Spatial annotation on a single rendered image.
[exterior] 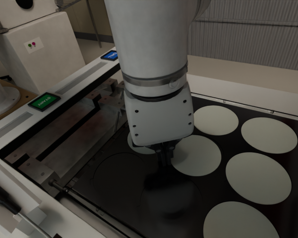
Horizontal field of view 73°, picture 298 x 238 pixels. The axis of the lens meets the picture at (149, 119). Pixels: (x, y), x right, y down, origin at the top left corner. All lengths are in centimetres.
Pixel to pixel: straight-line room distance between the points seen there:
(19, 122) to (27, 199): 30
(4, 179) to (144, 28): 20
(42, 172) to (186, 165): 28
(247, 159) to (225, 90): 35
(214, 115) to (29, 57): 215
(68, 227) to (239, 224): 24
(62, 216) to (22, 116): 30
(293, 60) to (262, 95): 194
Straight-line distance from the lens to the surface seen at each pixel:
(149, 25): 20
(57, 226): 31
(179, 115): 29
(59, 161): 50
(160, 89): 23
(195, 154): 40
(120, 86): 61
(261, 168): 41
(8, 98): 79
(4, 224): 25
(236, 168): 40
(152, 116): 28
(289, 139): 47
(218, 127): 46
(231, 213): 35
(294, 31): 253
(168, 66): 22
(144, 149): 42
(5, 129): 53
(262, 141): 45
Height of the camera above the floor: 122
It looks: 41 degrees down
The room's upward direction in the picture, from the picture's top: 10 degrees counter-clockwise
